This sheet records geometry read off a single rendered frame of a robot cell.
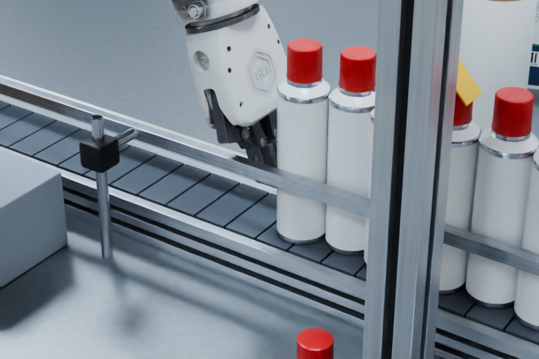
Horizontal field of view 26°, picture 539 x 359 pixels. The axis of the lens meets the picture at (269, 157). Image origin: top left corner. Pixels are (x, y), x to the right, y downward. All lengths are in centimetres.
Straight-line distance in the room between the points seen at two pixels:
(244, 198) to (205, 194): 4
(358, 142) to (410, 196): 21
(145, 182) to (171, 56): 46
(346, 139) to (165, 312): 25
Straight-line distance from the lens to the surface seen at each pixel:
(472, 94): 101
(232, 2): 110
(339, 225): 113
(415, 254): 91
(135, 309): 116
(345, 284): 112
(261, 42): 114
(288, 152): 111
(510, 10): 127
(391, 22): 83
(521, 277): 106
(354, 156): 109
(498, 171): 102
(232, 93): 110
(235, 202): 123
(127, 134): 120
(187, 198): 124
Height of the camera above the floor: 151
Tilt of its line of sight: 29 degrees down
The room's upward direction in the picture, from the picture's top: straight up
